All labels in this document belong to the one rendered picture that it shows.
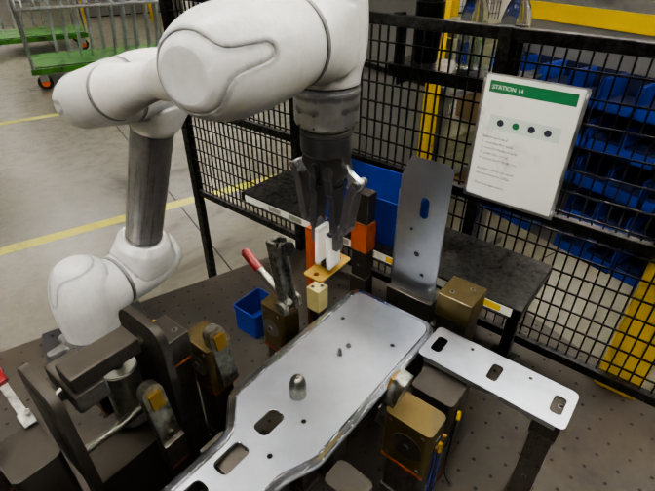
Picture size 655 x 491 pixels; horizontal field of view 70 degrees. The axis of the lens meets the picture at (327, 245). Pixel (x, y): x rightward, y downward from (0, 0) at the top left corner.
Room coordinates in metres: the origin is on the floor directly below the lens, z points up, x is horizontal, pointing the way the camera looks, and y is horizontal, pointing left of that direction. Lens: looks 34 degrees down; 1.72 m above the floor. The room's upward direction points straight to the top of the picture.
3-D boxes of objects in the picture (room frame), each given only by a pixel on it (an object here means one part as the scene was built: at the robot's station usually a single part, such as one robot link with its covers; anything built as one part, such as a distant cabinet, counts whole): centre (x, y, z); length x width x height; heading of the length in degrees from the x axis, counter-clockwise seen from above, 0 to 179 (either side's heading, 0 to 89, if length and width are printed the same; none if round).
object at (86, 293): (0.99, 0.67, 0.88); 0.18 x 0.16 x 0.22; 148
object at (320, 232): (0.64, 0.01, 1.29); 0.03 x 0.01 x 0.07; 141
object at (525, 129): (1.03, -0.45, 1.30); 0.23 x 0.02 x 0.31; 51
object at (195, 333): (0.66, 0.24, 0.88); 0.11 x 0.07 x 0.37; 51
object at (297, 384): (0.57, 0.05, 1.02); 0.03 x 0.03 x 0.07
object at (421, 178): (0.86, -0.20, 1.17); 0.12 x 0.01 x 0.34; 51
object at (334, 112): (0.63, 0.00, 1.52); 0.09 x 0.09 x 0.06
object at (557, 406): (0.54, -0.42, 0.84); 0.05 x 0.05 x 0.29; 51
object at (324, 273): (0.63, 0.00, 1.25); 0.08 x 0.04 x 0.01; 141
